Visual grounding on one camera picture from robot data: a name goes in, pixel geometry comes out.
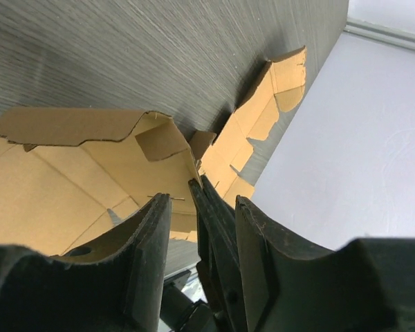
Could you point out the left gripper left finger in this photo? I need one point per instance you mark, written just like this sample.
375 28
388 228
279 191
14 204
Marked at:
111 283

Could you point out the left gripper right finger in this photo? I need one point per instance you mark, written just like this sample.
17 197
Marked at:
292 284

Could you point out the large flat cardboard box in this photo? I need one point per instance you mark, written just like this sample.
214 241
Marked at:
279 87

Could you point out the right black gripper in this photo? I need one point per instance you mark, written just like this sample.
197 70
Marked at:
217 274

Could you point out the small cardboard box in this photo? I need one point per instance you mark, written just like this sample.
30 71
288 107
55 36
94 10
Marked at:
66 173

